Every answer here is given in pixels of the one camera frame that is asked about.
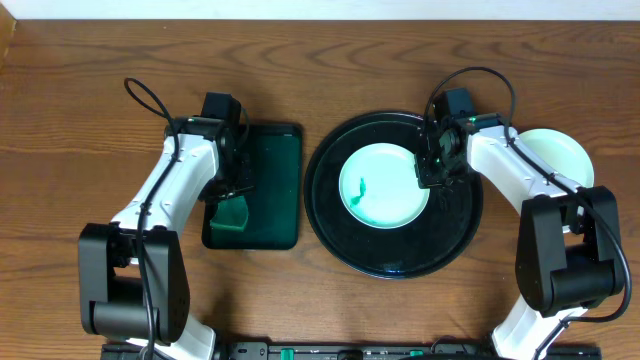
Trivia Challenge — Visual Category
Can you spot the rectangular black water tray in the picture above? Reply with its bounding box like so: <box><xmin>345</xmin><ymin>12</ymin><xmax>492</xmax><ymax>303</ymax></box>
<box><xmin>201</xmin><ymin>124</ymin><xmax>302</xmax><ymax>250</ymax></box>

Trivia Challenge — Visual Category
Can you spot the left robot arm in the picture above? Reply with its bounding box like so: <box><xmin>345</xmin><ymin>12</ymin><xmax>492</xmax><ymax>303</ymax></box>
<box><xmin>78</xmin><ymin>117</ymin><xmax>250</xmax><ymax>359</ymax></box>

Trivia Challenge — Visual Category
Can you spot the round black tray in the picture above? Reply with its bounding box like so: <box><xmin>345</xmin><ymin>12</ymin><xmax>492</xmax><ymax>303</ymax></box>
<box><xmin>304</xmin><ymin>111</ymin><xmax>483</xmax><ymax>279</ymax></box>

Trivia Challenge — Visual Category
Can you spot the green sponge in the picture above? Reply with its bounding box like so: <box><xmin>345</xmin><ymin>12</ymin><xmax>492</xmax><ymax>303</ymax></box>
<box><xmin>209</xmin><ymin>196</ymin><xmax>249</xmax><ymax>232</ymax></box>

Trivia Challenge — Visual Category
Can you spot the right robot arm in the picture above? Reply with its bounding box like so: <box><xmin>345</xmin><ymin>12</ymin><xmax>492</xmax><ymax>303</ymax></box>
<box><xmin>416</xmin><ymin>114</ymin><xmax>632</xmax><ymax>359</ymax></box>

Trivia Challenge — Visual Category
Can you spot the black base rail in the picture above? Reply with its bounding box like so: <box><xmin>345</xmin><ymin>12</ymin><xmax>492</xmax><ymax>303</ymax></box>
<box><xmin>99</xmin><ymin>337</ymin><xmax>603</xmax><ymax>360</ymax></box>

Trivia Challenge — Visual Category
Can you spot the pale green plate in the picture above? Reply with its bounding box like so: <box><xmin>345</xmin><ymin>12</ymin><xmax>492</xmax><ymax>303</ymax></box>
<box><xmin>519</xmin><ymin>129</ymin><xmax>595</xmax><ymax>188</ymax></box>
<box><xmin>338</xmin><ymin>143</ymin><xmax>430</xmax><ymax>230</ymax></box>

